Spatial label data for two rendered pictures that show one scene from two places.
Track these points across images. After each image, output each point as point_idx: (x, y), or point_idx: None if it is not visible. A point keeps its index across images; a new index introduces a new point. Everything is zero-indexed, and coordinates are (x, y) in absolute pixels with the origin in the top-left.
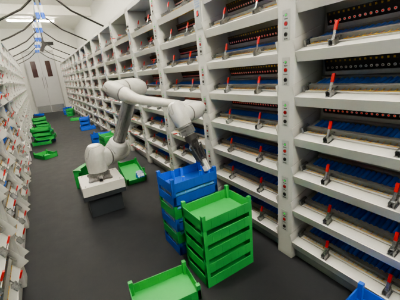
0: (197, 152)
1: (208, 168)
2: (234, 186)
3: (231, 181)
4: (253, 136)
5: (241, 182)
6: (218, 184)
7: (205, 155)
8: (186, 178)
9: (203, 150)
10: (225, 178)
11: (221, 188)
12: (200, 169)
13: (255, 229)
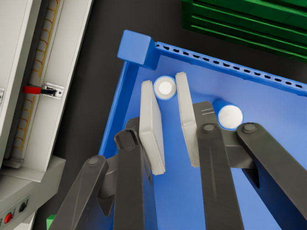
0: (239, 207)
1: (162, 91)
2: (22, 75)
3: (14, 85)
4: None
5: (7, 26)
6: (9, 181)
7: (100, 160)
8: (245, 210)
9: (63, 219)
10: (3, 133)
11: (14, 170)
12: (224, 125)
13: (92, 7)
